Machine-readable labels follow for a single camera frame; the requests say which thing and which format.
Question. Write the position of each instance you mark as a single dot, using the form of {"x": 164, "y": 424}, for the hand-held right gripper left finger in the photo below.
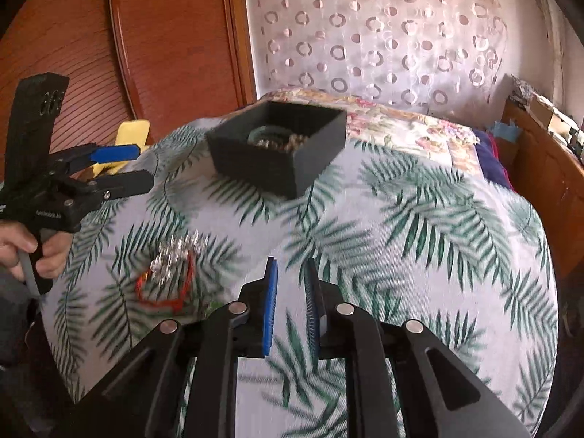
{"x": 271, "y": 310}

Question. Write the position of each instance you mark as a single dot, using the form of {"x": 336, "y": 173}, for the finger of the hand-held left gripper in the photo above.
{"x": 132, "y": 185}
{"x": 114, "y": 154}

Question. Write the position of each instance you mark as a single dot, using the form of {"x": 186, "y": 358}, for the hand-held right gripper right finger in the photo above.
{"x": 311, "y": 310}

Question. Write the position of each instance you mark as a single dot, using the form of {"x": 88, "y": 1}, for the black box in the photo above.
{"x": 255, "y": 169}

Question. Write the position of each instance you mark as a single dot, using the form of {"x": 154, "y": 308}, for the pale green jade bangle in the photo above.
{"x": 267, "y": 134}

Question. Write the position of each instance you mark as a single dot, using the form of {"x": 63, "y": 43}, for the person's left hand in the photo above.
{"x": 13, "y": 237}

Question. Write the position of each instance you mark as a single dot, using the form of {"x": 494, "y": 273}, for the yellow plush toy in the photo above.
{"x": 132, "y": 134}

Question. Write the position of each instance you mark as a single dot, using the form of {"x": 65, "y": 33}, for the leaf print bed sheet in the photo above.
{"x": 410, "y": 246}

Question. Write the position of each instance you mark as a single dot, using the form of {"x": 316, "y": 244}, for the brown wooden wardrobe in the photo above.
{"x": 173, "y": 41}

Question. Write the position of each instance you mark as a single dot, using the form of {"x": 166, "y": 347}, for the floral quilt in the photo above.
{"x": 401, "y": 132}

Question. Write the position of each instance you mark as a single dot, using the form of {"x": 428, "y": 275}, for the navy blue blanket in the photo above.
{"x": 490, "y": 159}

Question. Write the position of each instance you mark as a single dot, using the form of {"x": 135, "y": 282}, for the red blanket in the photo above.
{"x": 504, "y": 169}

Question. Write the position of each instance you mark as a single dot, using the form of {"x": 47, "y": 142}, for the blue paper bag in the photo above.
{"x": 506, "y": 130}

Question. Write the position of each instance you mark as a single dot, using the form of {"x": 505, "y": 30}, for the wooden side cabinet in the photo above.
{"x": 543, "y": 169}

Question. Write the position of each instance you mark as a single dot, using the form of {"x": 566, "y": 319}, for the circle pattern sheer cloth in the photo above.
{"x": 374, "y": 32}

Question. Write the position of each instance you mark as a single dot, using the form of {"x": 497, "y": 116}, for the cardboard box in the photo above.
{"x": 545, "y": 116}

